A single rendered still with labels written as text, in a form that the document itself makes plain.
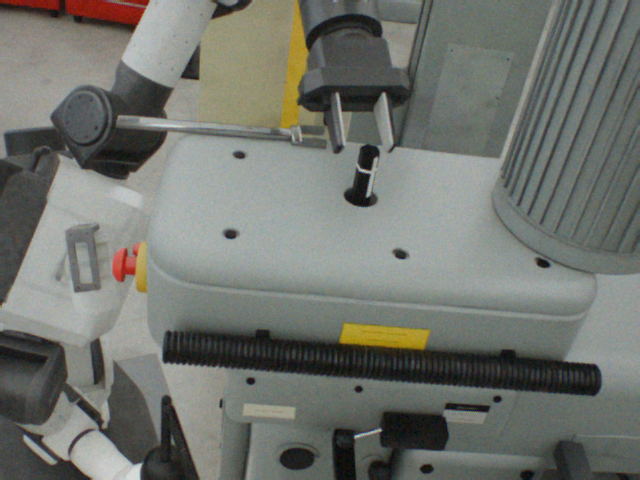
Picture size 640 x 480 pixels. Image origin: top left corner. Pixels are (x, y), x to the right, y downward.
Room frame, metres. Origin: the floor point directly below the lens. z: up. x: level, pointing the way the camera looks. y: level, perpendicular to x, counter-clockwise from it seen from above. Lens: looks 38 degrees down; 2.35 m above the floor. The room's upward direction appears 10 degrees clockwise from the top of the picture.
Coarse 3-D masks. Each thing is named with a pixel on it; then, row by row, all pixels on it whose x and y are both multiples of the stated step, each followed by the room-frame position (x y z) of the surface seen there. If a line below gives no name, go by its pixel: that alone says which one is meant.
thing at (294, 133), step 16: (144, 128) 0.73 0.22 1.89; (160, 128) 0.74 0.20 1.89; (176, 128) 0.74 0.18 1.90; (192, 128) 0.75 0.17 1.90; (208, 128) 0.75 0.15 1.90; (224, 128) 0.76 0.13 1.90; (240, 128) 0.76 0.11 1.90; (256, 128) 0.77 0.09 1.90; (272, 128) 0.78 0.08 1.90; (288, 128) 0.78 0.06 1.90; (304, 128) 0.79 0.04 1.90; (320, 128) 0.79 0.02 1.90; (304, 144) 0.76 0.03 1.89; (320, 144) 0.76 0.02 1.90
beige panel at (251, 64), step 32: (256, 0) 2.36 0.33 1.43; (288, 0) 2.38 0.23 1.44; (224, 32) 2.35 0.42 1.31; (256, 32) 2.36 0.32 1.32; (288, 32) 2.38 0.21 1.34; (224, 64) 2.35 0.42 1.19; (256, 64) 2.37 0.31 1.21; (288, 64) 2.38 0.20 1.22; (224, 96) 2.35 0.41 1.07; (256, 96) 2.37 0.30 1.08; (288, 96) 2.38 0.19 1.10
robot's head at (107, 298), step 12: (96, 240) 0.77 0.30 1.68; (84, 252) 0.76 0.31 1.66; (96, 252) 0.77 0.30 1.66; (84, 264) 0.75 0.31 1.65; (108, 264) 0.77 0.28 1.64; (84, 276) 0.74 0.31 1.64; (108, 276) 0.76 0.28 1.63; (72, 288) 0.74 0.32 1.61; (108, 288) 0.75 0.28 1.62; (72, 300) 0.73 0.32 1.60; (84, 300) 0.73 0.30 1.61; (96, 300) 0.73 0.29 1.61; (108, 300) 0.74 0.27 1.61; (120, 300) 0.76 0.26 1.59; (84, 312) 0.72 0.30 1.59; (96, 312) 0.72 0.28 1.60
